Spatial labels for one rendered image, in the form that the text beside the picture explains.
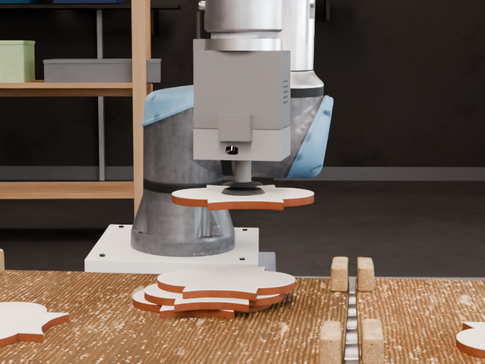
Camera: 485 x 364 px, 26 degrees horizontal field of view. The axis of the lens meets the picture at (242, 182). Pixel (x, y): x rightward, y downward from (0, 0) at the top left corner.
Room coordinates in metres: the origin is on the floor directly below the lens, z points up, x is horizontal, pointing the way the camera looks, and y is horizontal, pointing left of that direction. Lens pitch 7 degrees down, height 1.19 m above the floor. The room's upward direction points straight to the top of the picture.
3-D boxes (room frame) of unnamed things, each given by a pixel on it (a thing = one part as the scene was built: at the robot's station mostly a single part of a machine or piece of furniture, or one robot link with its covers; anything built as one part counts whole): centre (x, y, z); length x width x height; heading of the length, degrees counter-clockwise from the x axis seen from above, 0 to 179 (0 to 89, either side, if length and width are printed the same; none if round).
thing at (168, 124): (1.49, 0.08, 1.07); 0.13 x 0.12 x 0.14; 83
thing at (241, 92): (1.01, 0.00, 1.14); 0.10 x 0.09 x 0.16; 169
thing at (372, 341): (0.84, -0.11, 0.95); 0.06 x 0.02 x 0.03; 175
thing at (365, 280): (1.11, -0.13, 0.95); 0.06 x 0.02 x 0.03; 175
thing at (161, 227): (1.49, 0.09, 0.96); 0.15 x 0.15 x 0.10
